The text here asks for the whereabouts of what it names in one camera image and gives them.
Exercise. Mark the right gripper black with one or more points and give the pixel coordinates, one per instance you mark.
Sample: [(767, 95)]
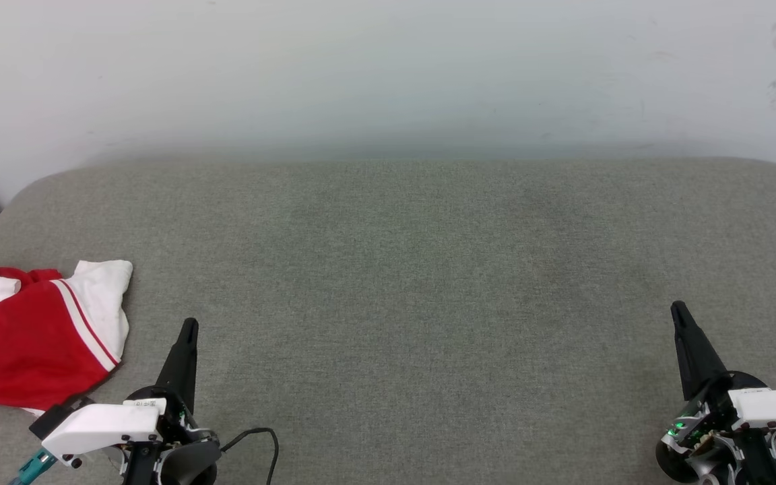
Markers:
[(704, 411)]

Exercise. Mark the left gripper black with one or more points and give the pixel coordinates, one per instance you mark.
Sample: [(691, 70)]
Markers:
[(176, 431)]

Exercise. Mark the red and white garment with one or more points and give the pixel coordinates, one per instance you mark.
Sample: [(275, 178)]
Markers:
[(31, 337)]

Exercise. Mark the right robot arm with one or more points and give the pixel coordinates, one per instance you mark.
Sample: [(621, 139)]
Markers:
[(731, 461)]

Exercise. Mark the grey fabric sofa seat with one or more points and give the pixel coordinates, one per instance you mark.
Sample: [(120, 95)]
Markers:
[(415, 283)]

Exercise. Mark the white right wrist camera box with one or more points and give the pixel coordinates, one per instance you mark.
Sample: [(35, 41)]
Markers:
[(775, 407)]

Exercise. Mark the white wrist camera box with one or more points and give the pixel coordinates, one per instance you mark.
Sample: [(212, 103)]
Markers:
[(775, 407), (102, 424)]

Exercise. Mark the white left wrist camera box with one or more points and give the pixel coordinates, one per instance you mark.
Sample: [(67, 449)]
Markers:
[(102, 424)]

